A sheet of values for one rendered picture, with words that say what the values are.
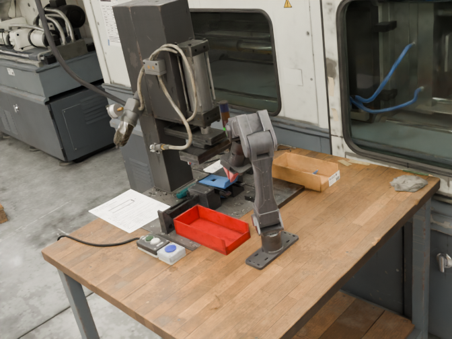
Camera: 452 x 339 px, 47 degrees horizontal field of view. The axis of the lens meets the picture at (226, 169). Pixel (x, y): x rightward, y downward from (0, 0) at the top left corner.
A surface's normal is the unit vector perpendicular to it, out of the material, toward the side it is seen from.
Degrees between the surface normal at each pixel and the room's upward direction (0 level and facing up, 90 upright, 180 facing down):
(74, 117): 90
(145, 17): 90
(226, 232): 0
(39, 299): 0
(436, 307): 90
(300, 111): 90
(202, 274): 0
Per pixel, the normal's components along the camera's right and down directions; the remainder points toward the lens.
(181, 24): 0.72, 0.20
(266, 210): 0.23, 0.50
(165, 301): -0.15, -0.89
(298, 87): -0.72, 0.39
